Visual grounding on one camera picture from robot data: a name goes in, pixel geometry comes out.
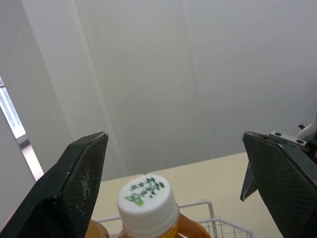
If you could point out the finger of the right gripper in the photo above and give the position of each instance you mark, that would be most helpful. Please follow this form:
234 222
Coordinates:
248 184

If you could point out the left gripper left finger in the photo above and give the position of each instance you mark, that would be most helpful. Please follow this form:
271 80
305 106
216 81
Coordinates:
62 188

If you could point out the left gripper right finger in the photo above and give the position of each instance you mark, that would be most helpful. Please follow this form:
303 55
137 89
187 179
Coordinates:
284 183

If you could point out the amber drink bottle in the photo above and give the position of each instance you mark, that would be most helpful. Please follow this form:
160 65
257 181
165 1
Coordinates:
97 229

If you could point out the amber tea bottle white cap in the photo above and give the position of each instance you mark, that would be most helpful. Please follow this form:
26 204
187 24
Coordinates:
146 198

